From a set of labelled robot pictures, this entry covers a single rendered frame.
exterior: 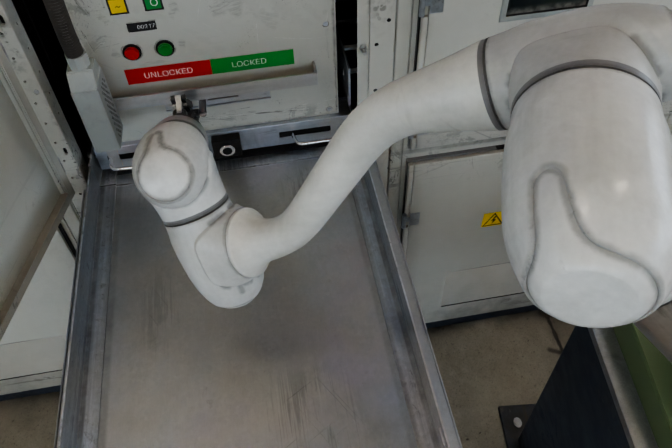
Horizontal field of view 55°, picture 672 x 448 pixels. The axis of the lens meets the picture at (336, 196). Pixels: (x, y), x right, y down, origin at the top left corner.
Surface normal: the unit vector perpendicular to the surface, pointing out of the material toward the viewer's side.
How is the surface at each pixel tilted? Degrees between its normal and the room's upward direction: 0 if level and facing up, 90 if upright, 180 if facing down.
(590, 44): 13
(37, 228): 90
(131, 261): 0
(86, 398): 0
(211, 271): 70
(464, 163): 90
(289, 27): 90
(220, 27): 90
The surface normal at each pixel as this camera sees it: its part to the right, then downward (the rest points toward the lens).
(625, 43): 0.07, -0.51
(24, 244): 0.99, 0.07
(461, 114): -0.48, 0.63
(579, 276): -0.25, 0.76
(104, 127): 0.17, 0.74
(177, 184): 0.27, 0.32
